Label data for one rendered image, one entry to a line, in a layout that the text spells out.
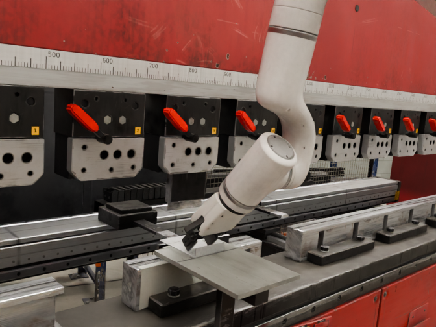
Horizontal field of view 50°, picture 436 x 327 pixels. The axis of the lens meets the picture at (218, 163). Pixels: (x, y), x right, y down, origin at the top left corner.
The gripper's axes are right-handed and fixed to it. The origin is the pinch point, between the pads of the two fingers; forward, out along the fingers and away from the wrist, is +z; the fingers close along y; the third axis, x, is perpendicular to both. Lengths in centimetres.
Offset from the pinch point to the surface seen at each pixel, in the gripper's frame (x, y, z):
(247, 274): 13.6, 0.6, -8.5
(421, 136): -16, -110, -15
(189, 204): -8.8, -1.4, -0.9
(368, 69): -30, -65, -32
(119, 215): -19.1, 5.8, 16.6
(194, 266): 7.2, 7.4, -3.0
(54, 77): -23.4, 33.3, -23.8
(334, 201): -17, -98, 25
